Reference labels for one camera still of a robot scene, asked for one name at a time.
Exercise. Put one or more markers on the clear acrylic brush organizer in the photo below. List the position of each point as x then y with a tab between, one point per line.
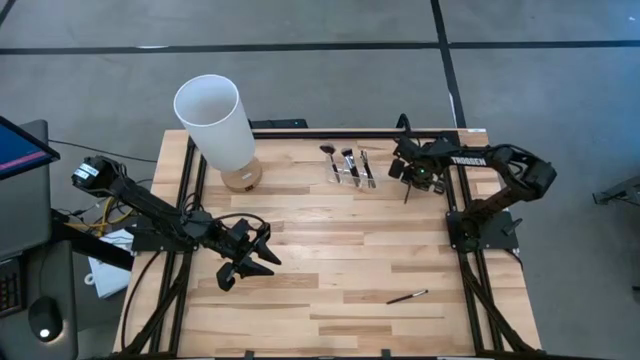
330	177

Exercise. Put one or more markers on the large fluffy brown makeup brush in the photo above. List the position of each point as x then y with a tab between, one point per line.
332	165

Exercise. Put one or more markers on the white paper bag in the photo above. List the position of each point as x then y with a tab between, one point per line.
107	265

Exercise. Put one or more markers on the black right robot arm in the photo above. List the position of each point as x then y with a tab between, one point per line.
520	165

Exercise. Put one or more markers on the white shade wooden base lamp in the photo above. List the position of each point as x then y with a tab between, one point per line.
215	120

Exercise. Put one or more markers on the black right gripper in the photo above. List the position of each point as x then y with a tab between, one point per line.
425	160

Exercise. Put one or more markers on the grey stand leg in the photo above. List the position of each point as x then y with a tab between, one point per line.
617	192

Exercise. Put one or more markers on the black computer mouse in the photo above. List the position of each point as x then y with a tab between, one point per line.
45	319

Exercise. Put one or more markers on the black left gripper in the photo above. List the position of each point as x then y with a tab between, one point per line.
230	240

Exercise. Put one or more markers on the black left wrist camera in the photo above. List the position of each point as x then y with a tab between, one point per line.
225	279

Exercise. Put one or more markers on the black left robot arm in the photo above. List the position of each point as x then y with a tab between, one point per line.
145	205

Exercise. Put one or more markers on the black power strip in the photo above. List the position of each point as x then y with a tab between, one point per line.
277	123

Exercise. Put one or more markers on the small eyeshadow brush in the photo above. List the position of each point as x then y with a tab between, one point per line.
371	177

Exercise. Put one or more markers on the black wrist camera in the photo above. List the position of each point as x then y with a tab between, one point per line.
225	279
396	169

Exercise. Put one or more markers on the flat-top silver ferrule makeup brush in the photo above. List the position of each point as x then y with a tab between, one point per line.
350	162

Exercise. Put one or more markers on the blue screen monitor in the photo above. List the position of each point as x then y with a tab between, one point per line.
22	147

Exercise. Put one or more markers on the black aluminium table frame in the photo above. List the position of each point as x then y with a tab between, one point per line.
350	135

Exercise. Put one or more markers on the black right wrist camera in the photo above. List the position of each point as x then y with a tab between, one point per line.
396	169

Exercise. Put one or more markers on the black keyboard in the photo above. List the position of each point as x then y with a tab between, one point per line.
10	292

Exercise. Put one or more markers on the grey desk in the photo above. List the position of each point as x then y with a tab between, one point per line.
25	225

